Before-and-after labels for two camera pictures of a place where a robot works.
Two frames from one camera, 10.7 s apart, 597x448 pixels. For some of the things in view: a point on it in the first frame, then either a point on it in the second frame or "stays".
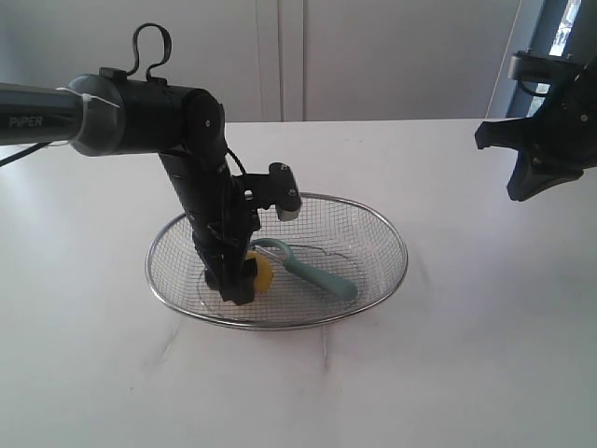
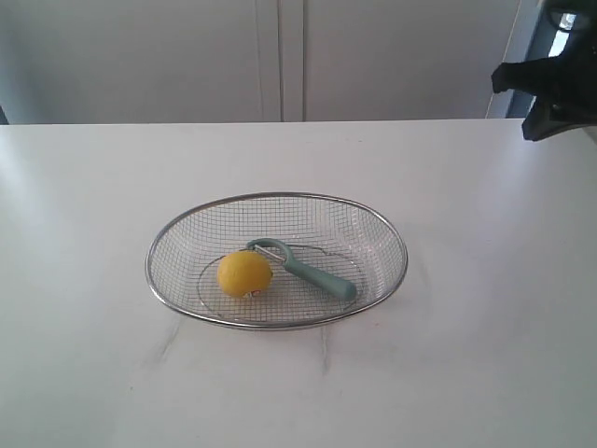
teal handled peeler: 329,284 stays
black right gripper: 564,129 to 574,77
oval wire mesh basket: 344,237 stays
